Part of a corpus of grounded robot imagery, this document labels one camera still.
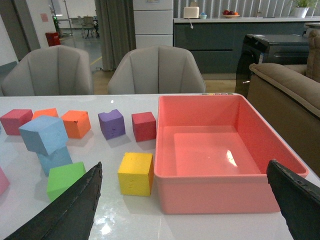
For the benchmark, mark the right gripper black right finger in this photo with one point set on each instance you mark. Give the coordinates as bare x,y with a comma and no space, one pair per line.
298,200

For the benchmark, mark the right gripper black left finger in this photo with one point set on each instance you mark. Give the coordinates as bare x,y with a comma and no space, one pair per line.
68,217

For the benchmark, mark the blue foam cube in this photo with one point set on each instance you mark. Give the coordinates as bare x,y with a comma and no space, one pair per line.
44,134
58,158

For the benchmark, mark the green foam cube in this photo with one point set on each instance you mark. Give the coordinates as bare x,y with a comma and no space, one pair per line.
62,177

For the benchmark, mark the pink foam cube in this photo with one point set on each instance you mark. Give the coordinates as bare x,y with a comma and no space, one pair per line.
4,182

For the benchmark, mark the yellow foam cube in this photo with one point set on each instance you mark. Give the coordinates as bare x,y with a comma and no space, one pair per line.
136,174

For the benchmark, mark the right orange foam cube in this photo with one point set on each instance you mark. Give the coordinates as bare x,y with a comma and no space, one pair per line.
77,123

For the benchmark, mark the orange foam cube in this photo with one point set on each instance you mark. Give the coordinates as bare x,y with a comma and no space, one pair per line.
51,112
77,123

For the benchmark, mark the pink plastic bin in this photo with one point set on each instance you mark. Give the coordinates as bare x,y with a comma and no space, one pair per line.
212,153

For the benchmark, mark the notched purple foam cube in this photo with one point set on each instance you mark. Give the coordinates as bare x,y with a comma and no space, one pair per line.
112,124

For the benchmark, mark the brown sofa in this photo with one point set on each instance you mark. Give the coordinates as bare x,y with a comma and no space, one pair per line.
288,97

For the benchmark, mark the left orange foam cube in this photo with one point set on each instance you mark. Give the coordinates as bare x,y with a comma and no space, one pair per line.
51,112

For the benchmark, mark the left red foam cube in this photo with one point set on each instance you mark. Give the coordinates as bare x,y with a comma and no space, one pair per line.
14,119

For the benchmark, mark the red foam cube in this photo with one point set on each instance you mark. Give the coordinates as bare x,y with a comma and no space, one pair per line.
144,126
14,119

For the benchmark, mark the right red foam cube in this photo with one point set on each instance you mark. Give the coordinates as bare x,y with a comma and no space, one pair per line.
144,126

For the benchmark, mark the left grey chair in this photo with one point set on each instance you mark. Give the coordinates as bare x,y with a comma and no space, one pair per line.
53,71

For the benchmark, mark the grey chair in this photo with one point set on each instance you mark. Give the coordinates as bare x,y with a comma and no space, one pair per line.
53,71
157,69

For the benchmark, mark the black appliance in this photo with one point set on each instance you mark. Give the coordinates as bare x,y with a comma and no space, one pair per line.
283,49

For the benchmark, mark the right grey chair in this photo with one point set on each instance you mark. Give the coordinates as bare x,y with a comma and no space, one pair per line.
157,69

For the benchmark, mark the red cylindrical bin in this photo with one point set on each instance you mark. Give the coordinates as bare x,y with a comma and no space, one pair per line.
52,38

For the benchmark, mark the dark grey counter cabinet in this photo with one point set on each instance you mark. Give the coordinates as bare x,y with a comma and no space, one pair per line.
216,43

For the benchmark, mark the potted plant white pot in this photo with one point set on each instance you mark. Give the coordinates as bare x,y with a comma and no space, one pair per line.
300,8

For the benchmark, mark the fruit plate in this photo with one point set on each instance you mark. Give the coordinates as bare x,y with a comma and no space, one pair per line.
230,14

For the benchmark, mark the grey curtain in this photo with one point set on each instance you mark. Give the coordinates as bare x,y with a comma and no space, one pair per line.
116,30

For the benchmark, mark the small teal bowl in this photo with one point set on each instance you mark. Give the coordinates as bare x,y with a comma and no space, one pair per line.
203,15

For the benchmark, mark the white drawer cabinet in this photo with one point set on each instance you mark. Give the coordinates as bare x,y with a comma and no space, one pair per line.
153,22

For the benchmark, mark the white toaster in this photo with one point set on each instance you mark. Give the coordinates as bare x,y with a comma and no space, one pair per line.
192,11

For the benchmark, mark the pink wall notice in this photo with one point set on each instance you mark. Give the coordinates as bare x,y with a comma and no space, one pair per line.
44,17

